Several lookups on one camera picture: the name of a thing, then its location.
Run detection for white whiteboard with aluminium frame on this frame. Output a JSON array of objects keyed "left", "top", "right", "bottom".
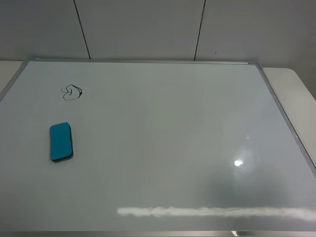
[{"left": 0, "top": 59, "right": 316, "bottom": 237}]

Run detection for black marker scribble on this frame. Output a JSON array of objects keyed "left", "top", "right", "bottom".
[{"left": 61, "top": 84, "right": 82, "bottom": 101}]

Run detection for blue whiteboard eraser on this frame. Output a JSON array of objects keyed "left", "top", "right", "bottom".
[{"left": 49, "top": 122, "right": 74, "bottom": 163}]

